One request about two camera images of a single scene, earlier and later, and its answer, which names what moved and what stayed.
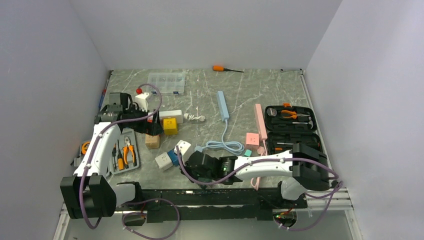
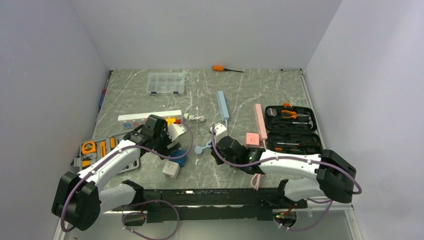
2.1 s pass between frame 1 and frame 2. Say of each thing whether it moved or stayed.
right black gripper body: moved
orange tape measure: stayed
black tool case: stayed
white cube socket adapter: moved
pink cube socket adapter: stayed
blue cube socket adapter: moved
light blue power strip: stayed
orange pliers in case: stayed
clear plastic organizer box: stayed
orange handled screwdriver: stayed
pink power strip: stayed
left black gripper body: moved
